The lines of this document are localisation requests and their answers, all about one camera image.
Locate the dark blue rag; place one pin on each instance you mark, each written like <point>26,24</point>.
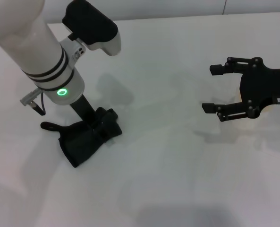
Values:
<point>80,146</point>

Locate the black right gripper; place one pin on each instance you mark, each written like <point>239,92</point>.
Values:
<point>267,87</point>

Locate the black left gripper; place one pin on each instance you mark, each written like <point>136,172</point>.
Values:
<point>84,111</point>

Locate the left wrist camera housing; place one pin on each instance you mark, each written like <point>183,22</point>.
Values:
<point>92,23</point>

